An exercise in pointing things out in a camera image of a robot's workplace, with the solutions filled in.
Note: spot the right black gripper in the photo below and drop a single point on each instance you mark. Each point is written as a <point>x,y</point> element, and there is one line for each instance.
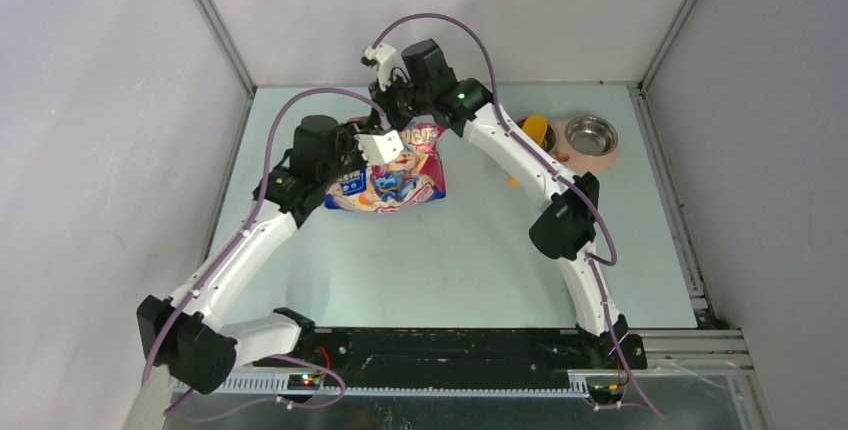
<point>385,99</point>

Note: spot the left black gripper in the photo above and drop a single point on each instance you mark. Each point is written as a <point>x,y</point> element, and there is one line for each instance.
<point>348,137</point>

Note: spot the colourful pet food bag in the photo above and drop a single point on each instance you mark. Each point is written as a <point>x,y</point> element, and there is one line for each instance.
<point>415,177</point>

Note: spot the yellow plastic scoop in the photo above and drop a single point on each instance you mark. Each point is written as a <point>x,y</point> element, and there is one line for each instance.
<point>536,128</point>

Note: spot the pink double bowl stand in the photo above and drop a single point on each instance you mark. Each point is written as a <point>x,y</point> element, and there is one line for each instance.
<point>565,155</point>

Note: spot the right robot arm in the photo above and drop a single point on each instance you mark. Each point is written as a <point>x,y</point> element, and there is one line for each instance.
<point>569,221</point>

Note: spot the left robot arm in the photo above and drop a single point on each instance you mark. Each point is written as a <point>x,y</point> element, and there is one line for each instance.
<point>187,331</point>

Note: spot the left steel bowl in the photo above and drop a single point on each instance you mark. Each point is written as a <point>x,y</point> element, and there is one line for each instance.
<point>551,138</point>

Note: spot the steel bowl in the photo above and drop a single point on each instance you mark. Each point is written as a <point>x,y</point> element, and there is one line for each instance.
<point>551,138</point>
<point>591,135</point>

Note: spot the right steel bowl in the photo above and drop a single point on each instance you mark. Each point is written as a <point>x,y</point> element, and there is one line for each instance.
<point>591,135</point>

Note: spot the left electronics board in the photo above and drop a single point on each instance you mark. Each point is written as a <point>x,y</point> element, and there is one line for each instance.
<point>304,382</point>

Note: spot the electronics board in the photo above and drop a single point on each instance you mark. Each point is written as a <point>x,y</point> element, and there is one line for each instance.
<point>605,397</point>
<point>304,382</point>

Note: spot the right electronics board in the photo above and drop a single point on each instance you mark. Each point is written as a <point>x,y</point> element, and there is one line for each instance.
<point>605,397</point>

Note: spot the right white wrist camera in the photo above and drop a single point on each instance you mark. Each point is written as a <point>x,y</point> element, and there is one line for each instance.
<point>384,59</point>

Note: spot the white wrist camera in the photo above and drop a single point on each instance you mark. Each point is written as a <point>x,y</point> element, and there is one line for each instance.
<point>380,149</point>
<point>384,59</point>

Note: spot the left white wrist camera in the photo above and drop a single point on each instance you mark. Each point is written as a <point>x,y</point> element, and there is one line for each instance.
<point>380,149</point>

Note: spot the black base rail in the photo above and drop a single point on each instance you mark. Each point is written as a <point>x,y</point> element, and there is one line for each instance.
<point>464,359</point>

